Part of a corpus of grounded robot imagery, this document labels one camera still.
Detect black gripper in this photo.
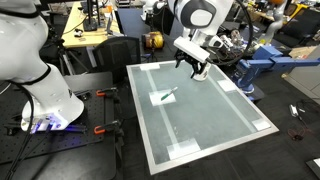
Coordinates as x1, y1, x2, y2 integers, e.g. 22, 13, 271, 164
173, 49, 206, 80

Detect cluttered electronics rig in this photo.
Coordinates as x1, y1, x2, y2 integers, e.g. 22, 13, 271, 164
208, 28, 264, 61

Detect black mesh office chair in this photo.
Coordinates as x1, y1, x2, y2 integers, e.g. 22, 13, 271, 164
91, 35, 142, 84

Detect black monitor stand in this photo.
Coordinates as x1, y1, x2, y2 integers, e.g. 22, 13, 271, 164
82, 0, 101, 33

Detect small black toggle clamp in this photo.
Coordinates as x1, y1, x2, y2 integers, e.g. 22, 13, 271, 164
74, 90, 92, 101

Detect brown cardboard box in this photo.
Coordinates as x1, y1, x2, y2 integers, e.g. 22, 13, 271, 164
288, 45, 318, 60

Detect small white power adapter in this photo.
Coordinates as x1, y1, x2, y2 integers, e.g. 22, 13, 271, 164
289, 104, 299, 118

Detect black padded chair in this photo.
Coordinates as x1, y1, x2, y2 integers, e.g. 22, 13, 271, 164
279, 8, 320, 48

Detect light wooden desk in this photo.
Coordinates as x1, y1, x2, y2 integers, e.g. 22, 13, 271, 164
61, 1, 122, 49

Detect grey cabinet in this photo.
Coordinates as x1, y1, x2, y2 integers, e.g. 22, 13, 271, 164
283, 44, 320, 98

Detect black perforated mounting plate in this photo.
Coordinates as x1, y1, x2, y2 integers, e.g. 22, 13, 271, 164
0, 87, 107, 165

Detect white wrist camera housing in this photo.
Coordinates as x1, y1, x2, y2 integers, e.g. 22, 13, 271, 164
173, 35, 210, 64

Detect yellow black cable reel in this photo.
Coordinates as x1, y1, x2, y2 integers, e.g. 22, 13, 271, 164
142, 31, 165, 51

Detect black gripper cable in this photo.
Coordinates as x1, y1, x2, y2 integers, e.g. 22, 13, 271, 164
204, 0, 254, 66

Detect orange-handled bar clamp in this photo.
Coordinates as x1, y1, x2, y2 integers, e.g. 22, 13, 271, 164
93, 119, 124, 138
95, 87, 122, 104

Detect black camera tripod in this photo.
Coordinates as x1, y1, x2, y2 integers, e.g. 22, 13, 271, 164
49, 38, 89, 76

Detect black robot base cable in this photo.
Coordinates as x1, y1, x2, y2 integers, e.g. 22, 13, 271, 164
3, 81, 54, 180

